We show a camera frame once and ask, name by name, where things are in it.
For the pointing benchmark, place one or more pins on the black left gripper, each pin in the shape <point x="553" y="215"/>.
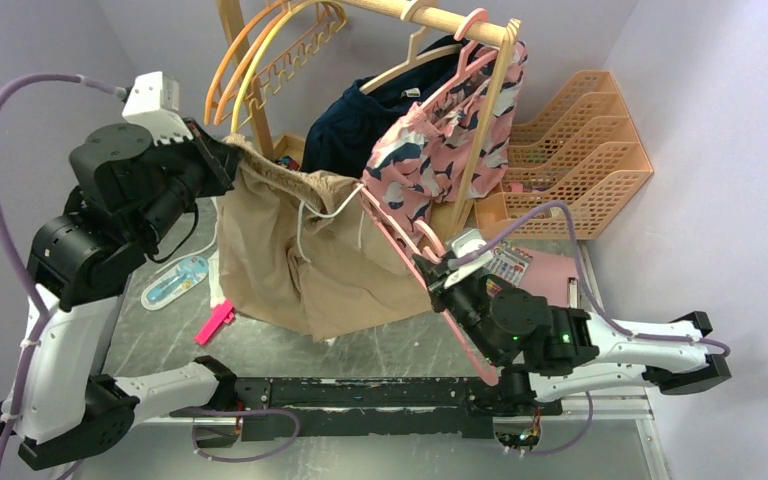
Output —
<point x="223" y="158"/>

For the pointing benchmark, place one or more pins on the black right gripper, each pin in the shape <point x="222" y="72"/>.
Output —
<point x="436" y="290"/>

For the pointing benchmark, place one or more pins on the beige drawstring shorts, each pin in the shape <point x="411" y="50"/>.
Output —
<point x="299" y="251"/>

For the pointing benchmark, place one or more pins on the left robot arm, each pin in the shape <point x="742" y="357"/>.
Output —
<point x="131" y="190"/>

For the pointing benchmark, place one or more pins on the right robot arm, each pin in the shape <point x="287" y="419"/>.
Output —
<point x="544" y="352"/>

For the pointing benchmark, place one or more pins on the peach notched hanger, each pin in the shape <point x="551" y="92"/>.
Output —
<point x="255" y="80"/>

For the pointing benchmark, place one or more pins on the cream hanger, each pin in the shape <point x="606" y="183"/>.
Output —
<point x="413" y="59"/>

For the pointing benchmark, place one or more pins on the pink hanger with garment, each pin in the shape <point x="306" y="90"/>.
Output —
<point x="465" y="67"/>

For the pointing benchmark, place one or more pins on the marker pen set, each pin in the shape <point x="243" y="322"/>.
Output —
<point x="510" y="263"/>

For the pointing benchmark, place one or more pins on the colourful patterned garment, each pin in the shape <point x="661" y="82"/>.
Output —
<point x="288" y="162"/>

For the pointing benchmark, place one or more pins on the pink clipboard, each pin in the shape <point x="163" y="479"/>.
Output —
<point x="548" y="276"/>

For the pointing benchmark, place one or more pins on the blue toothbrush blister pack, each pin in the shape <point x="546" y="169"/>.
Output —
<point x="175" y="282"/>

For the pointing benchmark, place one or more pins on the navy blue hanging garment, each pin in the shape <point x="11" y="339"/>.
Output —
<point x="340" y="141"/>

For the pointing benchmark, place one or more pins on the pink shark print garment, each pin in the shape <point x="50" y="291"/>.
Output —
<point x="419" y="162"/>

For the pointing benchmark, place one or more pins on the pink clothes clip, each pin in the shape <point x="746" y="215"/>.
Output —
<point x="221" y="315"/>

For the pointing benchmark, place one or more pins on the peach mesh file organizer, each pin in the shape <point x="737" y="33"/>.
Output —
<point x="582" y="149"/>

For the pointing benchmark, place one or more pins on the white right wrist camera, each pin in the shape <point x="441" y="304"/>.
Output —
<point x="468" y="253"/>

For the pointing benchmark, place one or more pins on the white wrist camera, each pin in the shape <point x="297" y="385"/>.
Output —
<point x="468" y="253"/>
<point x="153" y="103"/>

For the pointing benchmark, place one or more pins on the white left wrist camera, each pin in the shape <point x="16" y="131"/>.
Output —
<point x="153" y="103"/>

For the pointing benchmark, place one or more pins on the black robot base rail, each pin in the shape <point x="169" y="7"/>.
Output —
<point x="270" y="407"/>

